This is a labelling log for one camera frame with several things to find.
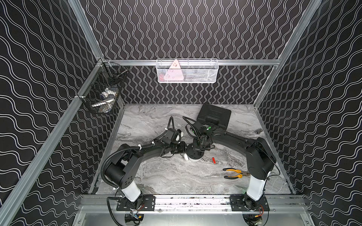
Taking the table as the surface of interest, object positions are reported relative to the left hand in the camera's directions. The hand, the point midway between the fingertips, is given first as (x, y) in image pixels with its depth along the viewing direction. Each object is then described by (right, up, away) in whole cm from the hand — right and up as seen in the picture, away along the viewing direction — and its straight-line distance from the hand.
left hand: (187, 147), depth 89 cm
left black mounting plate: (-22, -27, -13) cm, 37 cm away
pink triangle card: (-9, +47, +3) cm, 48 cm away
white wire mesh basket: (+10, +54, +15) cm, 57 cm away
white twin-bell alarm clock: (+4, -4, -1) cm, 6 cm away
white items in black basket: (-49, +31, -3) cm, 58 cm away
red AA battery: (+17, -9, +1) cm, 19 cm away
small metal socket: (+53, +9, +14) cm, 55 cm away
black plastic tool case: (+20, +22, +18) cm, 34 cm away
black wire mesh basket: (-55, +49, +8) cm, 74 cm away
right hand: (+5, -1, 0) cm, 5 cm away
